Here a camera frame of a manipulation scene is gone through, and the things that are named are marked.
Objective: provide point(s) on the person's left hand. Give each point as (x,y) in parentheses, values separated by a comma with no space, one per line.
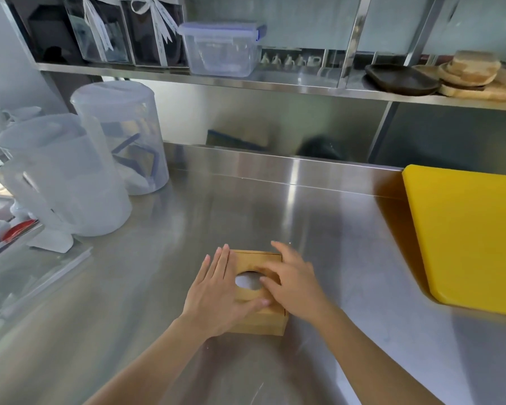
(211,297)

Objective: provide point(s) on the person's right hand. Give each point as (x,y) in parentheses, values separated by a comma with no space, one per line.
(297,286)

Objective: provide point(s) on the person's left middle finger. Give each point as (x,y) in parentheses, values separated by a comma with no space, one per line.
(225,265)

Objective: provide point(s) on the person's left little finger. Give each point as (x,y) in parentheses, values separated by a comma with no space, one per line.
(206,269)

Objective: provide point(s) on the person's left thumb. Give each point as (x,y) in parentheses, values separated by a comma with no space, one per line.
(255,304)

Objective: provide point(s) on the person's right thumb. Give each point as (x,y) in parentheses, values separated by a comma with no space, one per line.
(269,286)

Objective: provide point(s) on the wooden tissue box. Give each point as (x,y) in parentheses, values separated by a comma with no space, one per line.
(257,320)

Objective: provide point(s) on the person's right forearm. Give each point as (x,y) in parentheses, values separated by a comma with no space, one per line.
(371,362)

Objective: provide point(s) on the person's left forearm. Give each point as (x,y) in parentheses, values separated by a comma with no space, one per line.
(151,366)

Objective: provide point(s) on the white tissue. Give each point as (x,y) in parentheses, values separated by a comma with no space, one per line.
(246,282)

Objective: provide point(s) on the large translucent plastic pitcher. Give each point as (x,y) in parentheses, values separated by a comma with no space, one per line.
(67,185)

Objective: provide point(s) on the tall translucent plastic pitcher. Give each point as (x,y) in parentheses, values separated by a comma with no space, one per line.
(122,126)

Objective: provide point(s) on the clear plastic tray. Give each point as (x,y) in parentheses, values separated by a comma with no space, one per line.
(33,274)

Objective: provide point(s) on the stainless steel shelf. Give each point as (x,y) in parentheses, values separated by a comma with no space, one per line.
(278,82)

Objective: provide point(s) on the red lid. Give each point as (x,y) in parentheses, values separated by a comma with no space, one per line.
(19,231)

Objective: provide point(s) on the yellow cutting board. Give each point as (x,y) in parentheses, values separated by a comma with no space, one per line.
(472,236)

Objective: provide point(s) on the small white cup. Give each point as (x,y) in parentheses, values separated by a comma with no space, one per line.
(314,61)
(300,61)
(288,60)
(265,59)
(276,59)

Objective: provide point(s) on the clear container with blue clips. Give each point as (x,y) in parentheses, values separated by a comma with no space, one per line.
(221,50)

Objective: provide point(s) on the clear gift box with ribbon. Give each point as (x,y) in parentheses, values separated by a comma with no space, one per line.
(151,33)
(97,29)

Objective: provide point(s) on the black oval plate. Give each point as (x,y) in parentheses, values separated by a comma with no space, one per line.
(400,80)

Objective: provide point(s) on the stack of wooden plates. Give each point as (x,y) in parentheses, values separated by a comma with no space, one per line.
(476,73)

